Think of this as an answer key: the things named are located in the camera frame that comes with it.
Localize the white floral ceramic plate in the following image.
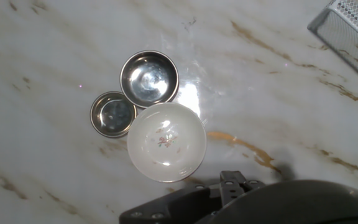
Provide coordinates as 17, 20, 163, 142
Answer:
126, 102, 208, 184

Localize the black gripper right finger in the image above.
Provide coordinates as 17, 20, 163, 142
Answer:
197, 170, 358, 224

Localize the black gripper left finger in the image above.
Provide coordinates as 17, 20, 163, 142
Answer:
119, 170, 239, 224

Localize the marble pattern table mat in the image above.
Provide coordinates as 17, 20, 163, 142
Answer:
0, 0, 358, 224

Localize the large steel bowl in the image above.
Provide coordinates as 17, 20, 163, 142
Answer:
119, 50, 180, 109

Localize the small steel bowl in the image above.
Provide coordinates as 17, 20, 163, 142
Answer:
89, 90, 138, 139

